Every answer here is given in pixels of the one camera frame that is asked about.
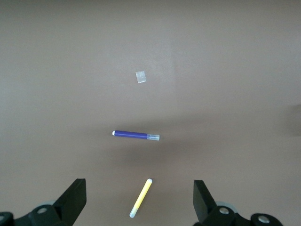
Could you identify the small clear tape piece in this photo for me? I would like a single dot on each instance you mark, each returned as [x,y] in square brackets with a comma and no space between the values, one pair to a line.
[141,77]

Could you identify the purple marker pen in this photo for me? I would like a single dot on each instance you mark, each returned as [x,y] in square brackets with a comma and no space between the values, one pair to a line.
[131,134]

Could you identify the yellow marker pen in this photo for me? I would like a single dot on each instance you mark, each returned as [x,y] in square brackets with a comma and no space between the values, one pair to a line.
[142,196]

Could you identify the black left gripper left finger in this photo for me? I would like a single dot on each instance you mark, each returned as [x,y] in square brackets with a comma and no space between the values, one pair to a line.
[70,200]

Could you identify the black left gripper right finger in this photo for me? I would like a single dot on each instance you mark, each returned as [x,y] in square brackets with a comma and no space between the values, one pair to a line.
[204,202]

